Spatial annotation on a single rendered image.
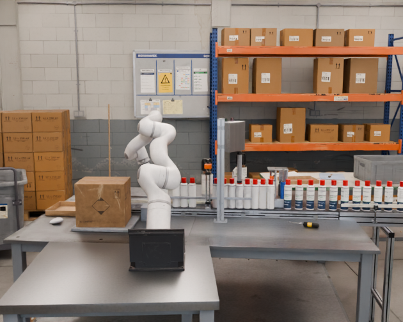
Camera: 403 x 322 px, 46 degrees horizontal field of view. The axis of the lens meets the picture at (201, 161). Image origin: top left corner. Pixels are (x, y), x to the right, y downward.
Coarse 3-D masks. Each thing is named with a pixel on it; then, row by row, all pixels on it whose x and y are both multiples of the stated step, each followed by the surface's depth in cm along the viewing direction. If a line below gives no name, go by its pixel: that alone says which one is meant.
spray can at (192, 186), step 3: (192, 180) 320; (189, 183) 322; (192, 183) 321; (195, 183) 322; (189, 186) 321; (192, 186) 320; (195, 186) 321; (189, 189) 321; (192, 189) 320; (195, 189) 321; (189, 192) 321; (192, 192) 321; (195, 192) 322; (189, 195) 322; (192, 195) 321; (195, 195) 322; (189, 201) 322; (192, 201) 322; (195, 201) 323; (189, 204) 323; (192, 204) 322; (195, 204) 323; (189, 207) 323; (192, 207) 322; (195, 207) 323
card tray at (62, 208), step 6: (54, 204) 336; (60, 204) 346; (66, 204) 346; (72, 204) 345; (48, 210) 320; (54, 210) 320; (60, 210) 320; (66, 210) 334; (72, 210) 334; (66, 216) 320; (72, 216) 319
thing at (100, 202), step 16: (80, 192) 284; (96, 192) 284; (112, 192) 284; (128, 192) 298; (80, 208) 286; (96, 208) 286; (112, 208) 285; (128, 208) 298; (80, 224) 287; (96, 224) 287; (112, 224) 287
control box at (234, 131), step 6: (228, 126) 296; (234, 126) 299; (240, 126) 304; (228, 132) 297; (234, 132) 300; (240, 132) 305; (228, 138) 297; (234, 138) 301; (240, 138) 305; (228, 144) 298; (234, 144) 301; (240, 144) 306; (228, 150) 298; (234, 150) 302; (240, 150) 307
